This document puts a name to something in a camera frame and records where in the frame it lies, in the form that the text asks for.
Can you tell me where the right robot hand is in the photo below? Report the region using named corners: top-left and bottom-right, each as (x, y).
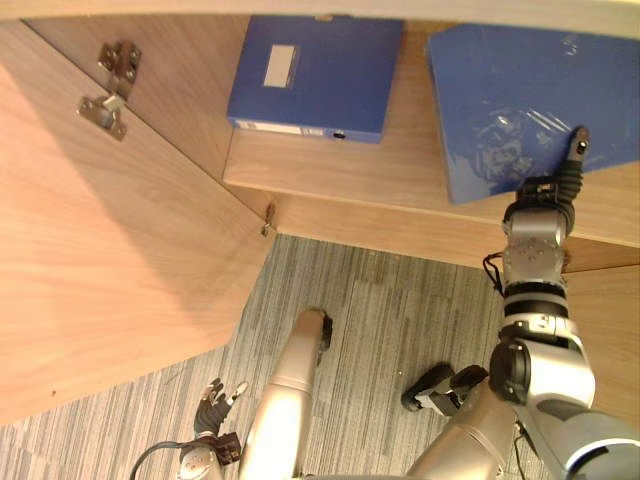
top-left (554, 125), bottom-right (592, 224)

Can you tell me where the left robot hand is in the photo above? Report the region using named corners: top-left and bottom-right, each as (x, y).
top-left (193, 377), bottom-right (250, 439)

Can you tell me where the blue folder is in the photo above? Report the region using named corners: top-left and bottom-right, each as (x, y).
top-left (425, 22), bottom-right (640, 206)

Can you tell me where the wooden cabinet door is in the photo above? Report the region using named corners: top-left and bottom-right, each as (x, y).
top-left (563, 264), bottom-right (640, 419)
top-left (0, 19), bottom-right (279, 426)

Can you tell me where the small metal door hinge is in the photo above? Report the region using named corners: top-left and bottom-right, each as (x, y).
top-left (260, 202), bottom-right (279, 238)

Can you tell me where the wooden cabinet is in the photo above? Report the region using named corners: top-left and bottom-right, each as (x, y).
top-left (0, 0), bottom-right (640, 275)

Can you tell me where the large metal door hinge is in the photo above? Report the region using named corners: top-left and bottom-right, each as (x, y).
top-left (76, 41), bottom-right (143, 142)

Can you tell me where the left silver robot leg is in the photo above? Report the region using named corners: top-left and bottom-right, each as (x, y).
top-left (238, 308), bottom-right (331, 480)

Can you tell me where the silver robot leg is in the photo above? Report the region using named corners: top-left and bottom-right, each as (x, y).
top-left (238, 308), bottom-right (331, 480)
top-left (405, 387), bottom-right (517, 480)

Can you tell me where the left dark robot foot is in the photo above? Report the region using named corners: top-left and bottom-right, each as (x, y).
top-left (315, 311), bottom-right (334, 366)

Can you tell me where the dark robot foot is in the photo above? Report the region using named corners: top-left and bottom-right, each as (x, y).
top-left (315, 311), bottom-right (334, 366)
top-left (401, 363), bottom-right (490, 417)

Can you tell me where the right dark robot foot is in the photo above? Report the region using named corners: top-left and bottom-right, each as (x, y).
top-left (401, 363), bottom-right (490, 417)

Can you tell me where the right silver robot leg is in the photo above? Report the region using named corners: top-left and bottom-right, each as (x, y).
top-left (405, 387), bottom-right (517, 480)

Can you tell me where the blue box file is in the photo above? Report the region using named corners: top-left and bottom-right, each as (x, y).
top-left (226, 14), bottom-right (405, 146)

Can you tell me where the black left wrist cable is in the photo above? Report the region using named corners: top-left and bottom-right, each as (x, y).
top-left (130, 438), bottom-right (201, 480)

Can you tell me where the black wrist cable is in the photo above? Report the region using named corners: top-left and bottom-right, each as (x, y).
top-left (481, 252), bottom-right (507, 297)
top-left (130, 438), bottom-right (201, 480)

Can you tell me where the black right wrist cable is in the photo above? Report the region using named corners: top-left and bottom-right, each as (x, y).
top-left (481, 252), bottom-right (507, 297)

